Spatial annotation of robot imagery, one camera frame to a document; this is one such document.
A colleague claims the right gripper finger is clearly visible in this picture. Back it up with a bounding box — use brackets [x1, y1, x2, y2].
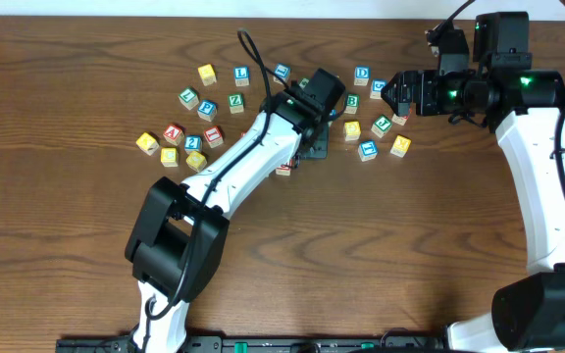
[381, 79, 397, 98]
[384, 97, 410, 117]

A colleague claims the red U block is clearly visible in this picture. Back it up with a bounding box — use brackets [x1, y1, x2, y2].
[275, 162, 293, 177]

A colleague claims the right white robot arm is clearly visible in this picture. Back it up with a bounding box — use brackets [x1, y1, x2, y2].
[381, 70, 565, 352]

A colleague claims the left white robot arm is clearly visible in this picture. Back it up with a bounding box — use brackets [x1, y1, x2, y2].
[125, 91, 336, 352]

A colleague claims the red block under gripper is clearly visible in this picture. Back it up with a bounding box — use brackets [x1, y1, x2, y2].
[391, 110, 412, 126]

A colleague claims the blue 5 block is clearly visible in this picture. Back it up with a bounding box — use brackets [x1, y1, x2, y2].
[370, 79, 386, 99]

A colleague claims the green J block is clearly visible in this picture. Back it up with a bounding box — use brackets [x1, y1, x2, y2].
[371, 115, 392, 138]

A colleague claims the blue D block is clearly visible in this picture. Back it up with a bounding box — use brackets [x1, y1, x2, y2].
[353, 66, 371, 86]

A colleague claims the yellow M block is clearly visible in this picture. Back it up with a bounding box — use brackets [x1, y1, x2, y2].
[390, 134, 412, 158]

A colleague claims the yellow block centre right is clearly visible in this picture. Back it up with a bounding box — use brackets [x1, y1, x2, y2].
[343, 121, 361, 141]

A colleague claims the green B block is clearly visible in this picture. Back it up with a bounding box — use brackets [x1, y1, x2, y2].
[344, 93, 360, 114]

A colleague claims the blue T block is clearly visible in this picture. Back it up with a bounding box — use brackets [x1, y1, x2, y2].
[358, 140, 378, 162]

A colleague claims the green 4 block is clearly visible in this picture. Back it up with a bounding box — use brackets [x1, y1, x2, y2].
[298, 77, 309, 88]

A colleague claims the blue L block right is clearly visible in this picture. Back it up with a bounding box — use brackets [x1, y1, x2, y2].
[274, 63, 291, 85]

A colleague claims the blue l block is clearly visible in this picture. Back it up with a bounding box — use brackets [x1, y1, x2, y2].
[233, 66, 250, 87]
[274, 63, 291, 85]

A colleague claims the green Z block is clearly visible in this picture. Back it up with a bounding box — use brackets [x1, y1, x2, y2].
[228, 93, 244, 114]

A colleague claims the blue L block left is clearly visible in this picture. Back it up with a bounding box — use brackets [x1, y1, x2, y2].
[233, 66, 250, 87]

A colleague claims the red I block left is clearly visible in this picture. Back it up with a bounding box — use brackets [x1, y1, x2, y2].
[204, 126, 224, 148]

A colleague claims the blue P block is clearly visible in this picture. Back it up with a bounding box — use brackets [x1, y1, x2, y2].
[197, 100, 218, 122]

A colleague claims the yellow Q block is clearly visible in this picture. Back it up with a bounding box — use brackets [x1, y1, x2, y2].
[186, 151, 208, 173]

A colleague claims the blue 2 block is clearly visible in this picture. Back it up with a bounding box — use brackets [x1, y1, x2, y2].
[184, 135, 202, 154]

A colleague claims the yellow block top left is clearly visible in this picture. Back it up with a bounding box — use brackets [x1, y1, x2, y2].
[197, 64, 217, 86]

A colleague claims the green 7 block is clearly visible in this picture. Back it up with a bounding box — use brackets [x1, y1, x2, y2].
[179, 86, 199, 110]

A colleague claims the red A block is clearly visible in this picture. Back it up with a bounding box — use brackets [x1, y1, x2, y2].
[163, 124, 184, 146]

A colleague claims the yellow C block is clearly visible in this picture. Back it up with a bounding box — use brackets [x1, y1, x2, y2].
[161, 147, 180, 168]

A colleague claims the yellow K block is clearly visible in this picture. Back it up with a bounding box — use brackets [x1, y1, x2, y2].
[135, 132, 160, 156]

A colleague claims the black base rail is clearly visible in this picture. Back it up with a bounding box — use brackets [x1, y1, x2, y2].
[55, 332, 448, 353]

